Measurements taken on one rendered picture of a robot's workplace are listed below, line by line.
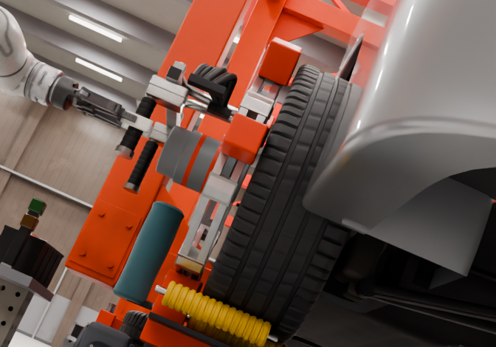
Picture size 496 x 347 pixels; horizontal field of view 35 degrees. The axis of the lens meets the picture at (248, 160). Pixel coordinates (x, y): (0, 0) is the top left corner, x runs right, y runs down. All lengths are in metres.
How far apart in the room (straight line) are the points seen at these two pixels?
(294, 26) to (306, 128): 3.20
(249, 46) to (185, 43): 2.15
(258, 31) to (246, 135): 3.14
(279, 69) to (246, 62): 2.80
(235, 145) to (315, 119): 0.20
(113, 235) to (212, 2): 0.83
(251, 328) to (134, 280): 0.37
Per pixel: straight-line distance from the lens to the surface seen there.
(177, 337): 1.85
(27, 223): 2.35
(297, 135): 1.68
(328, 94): 1.78
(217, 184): 1.68
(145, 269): 2.00
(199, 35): 2.57
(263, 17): 4.78
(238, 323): 1.76
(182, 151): 1.91
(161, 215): 2.02
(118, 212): 2.38
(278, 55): 1.85
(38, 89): 1.83
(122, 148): 1.78
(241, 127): 1.63
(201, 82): 1.81
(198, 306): 1.76
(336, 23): 4.87
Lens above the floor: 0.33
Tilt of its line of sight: 17 degrees up
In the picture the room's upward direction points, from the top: 23 degrees clockwise
